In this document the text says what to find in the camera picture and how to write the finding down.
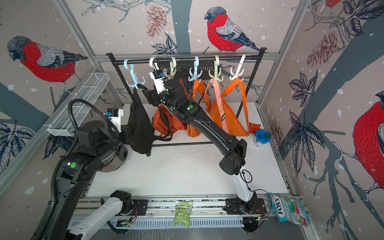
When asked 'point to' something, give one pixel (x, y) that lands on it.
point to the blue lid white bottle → (262, 137)
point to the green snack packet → (183, 210)
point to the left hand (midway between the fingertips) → (138, 122)
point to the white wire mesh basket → (89, 89)
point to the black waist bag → (139, 133)
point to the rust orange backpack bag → (164, 123)
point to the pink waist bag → (219, 104)
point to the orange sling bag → (235, 126)
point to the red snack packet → (253, 127)
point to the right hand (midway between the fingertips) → (149, 87)
